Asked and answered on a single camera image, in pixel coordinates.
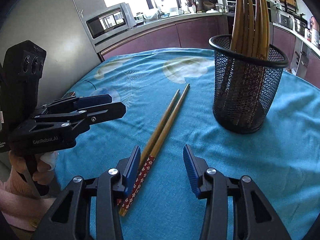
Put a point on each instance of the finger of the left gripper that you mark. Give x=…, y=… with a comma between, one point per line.
x=85, y=102
x=95, y=114

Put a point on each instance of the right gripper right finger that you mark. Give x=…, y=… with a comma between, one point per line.
x=253, y=215

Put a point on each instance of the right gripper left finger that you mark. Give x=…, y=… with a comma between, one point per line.
x=69, y=215

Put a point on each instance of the wooden chopstick red patterned end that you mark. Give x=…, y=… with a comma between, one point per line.
x=168, y=125

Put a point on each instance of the pink sleeved left forearm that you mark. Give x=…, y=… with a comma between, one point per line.
x=18, y=205

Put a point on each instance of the purple kitchen base cabinets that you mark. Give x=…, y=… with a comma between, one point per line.
x=194, y=31

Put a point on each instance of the left hand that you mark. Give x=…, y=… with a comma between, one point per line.
x=44, y=175

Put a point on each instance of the white microwave oven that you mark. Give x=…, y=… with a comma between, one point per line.
x=115, y=19

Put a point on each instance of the black mesh utensil holder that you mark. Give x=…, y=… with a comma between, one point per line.
x=244, y=87

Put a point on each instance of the steel stock pot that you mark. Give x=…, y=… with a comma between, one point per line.
x=301, y=25

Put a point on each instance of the black camera module on gripper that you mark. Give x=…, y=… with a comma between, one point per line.
x=22, y=69

